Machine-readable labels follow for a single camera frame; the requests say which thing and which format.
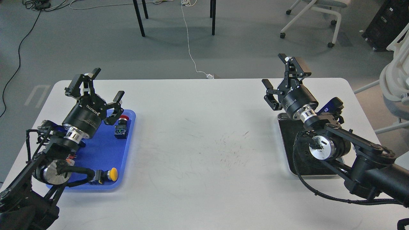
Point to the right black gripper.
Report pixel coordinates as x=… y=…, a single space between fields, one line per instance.
x=291 y=94

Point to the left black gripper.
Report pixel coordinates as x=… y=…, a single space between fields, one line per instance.
x=85 y=115

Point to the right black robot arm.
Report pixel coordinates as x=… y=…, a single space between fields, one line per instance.
x=368 y=169

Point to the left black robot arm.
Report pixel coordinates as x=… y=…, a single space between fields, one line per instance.
x=30 y=201

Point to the silver metal tray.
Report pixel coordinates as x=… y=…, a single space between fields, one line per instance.
x=306 y=159

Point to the blue plastic tray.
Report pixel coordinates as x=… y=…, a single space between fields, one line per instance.
x=104 y=151

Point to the white office chair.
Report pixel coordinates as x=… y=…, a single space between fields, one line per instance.
x=330 y=9

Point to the white chair at right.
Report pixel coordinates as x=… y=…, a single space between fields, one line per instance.
x=393 y=82

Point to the black equipment case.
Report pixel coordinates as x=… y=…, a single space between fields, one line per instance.
x=386 y=25

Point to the red push button switch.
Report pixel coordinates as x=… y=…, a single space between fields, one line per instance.
x=121 y=129

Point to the yellow push button switch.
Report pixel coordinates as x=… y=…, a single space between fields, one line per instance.
x=101 y=176

